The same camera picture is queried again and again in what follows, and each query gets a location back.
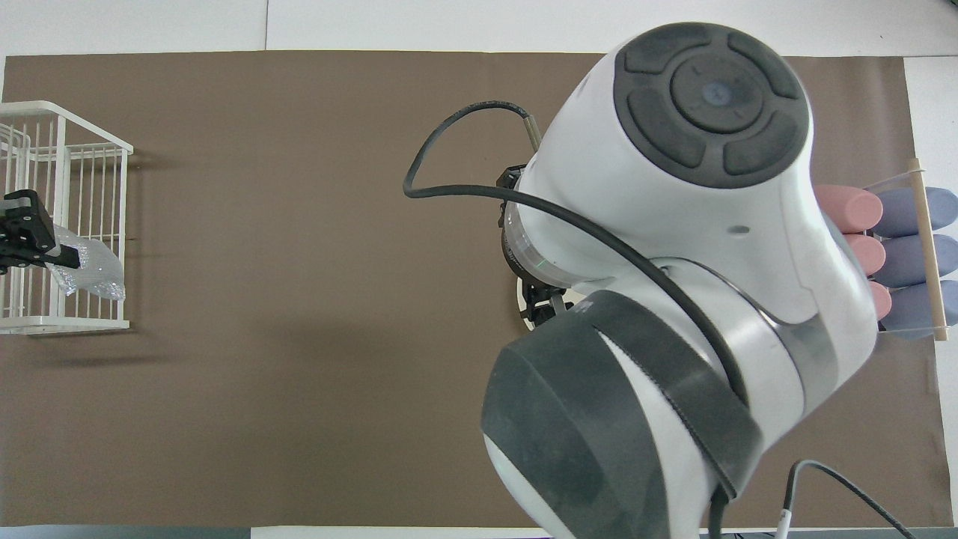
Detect brown table mat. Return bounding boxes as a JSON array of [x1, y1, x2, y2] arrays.
[[0, 51, 951, 529]]

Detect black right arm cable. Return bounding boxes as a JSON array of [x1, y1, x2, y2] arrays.
[[403, 101, 749, 409]]

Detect cup rack with wooden bar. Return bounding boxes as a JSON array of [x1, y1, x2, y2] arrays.
[[861, 157, 955, 343]]

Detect white wire dish rack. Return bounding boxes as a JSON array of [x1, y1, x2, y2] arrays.
[[0, 100, 134, 335]]

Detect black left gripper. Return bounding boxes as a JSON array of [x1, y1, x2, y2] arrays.
[[0, 189, 82, 274]]

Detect black cable with white tag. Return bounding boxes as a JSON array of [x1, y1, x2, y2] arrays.
[[778, 459, 918, 539]]

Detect blue plastic cup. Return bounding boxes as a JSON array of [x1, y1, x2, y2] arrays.
[[876, 234, 958, 287], [872, 187, 958, 239], [879, 278, 958, 341]]

